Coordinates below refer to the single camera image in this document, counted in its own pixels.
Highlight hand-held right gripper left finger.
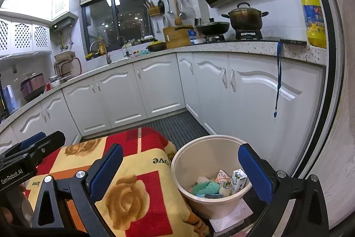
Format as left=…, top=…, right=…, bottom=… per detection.
left=33, top=143, right=124, bottom=237

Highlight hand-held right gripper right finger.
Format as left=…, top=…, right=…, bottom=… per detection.
left=238, top=143, right=332, bottom=237

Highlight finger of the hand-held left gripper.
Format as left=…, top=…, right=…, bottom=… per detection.
left=6, top=131, right=65, bottom=166
left=0, top=131, right=47, bottom=157

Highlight green white milk carton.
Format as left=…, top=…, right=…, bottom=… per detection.
left=229, top=168, right=248, bottom=194

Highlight green cloth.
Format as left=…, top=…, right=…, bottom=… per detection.
left=191, top=181, right=221, bottom=196

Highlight beige plastic bin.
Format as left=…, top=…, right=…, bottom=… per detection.
left=171, top=135, right=257, bottom=220

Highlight red yellow rose printed blanket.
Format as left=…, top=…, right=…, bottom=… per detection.
left=19, top=127, right=211, bottom=237

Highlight blue box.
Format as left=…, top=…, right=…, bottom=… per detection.
left=1, top=86, right=19, bottom=115

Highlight black toaster oven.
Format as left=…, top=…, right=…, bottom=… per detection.
left=0, top=74, right=7, bottom=123

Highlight white perforated board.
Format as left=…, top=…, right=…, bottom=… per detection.
left=208, top=197, right=254, bottom=233

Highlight copper coloured rice cooker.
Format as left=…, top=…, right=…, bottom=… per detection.
left=20, top=73, right=46, bottom=103

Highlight beige clay pot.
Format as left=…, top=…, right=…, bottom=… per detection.
left=54, top=51, right=76, bottom=62

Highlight white lower kitchen cabinets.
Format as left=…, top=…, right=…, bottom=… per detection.
left=0, top=50, right=326, bottom=187

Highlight white lattice upper cabinets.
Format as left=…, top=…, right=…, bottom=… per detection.
left=0, top=11, right=53, bottom=58

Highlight tall steel faucet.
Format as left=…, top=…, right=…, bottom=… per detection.
left=90, top=41, right=112, bottom=64

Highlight small steel faucet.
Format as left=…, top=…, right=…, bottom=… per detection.
left=117, top=36, right=131, bottom=58

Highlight black pot yellow lid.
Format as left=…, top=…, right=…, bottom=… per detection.
left=146, top=41, right=167, bottom=52

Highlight black phone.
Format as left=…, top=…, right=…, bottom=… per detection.
left=280, top=38, right=308, bottom=46

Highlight black gas stove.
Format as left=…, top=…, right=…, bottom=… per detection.
left=204, top=30, right=264, bottom=43

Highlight white water heater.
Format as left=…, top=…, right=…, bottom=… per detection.
left=51, top=0, right=79, bottom=29

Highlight dark kitchen window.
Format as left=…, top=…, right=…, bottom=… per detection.
left=80, top=0, right=152, bottom=56

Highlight wooden cutting board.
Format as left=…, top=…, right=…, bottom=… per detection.
left=163, top=25, right=195, bottom=49

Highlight black wok with lid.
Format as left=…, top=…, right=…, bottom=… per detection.
left=195, top=18, right=231, bottom=36

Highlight brass cooking pot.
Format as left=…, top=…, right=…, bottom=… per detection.
left=221, top=2, right=269, bottom=32

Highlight yellow oil bottle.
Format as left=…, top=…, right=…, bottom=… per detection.
left=299, top=0, right=328, bottom=49

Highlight hanging wooden spatula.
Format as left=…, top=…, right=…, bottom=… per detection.
left=172, top=0, right=182, bottom=26

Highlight wooden chopstick holder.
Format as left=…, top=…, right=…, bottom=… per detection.
left=143, top=0, right=160, bottom=16

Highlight hanging steel spoon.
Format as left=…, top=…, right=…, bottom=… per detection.
left=177, top=0, right=187, bottom=19

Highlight hanging steel strainer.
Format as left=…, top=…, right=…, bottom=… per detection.
left=183, top=0, right=196, bottom=18

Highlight red wire rack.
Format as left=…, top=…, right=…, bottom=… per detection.
left=54, top=57, right=82, bottom=82

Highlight blue lanyard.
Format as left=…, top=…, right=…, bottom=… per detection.
left=273, top=41, right=283, bottom=118

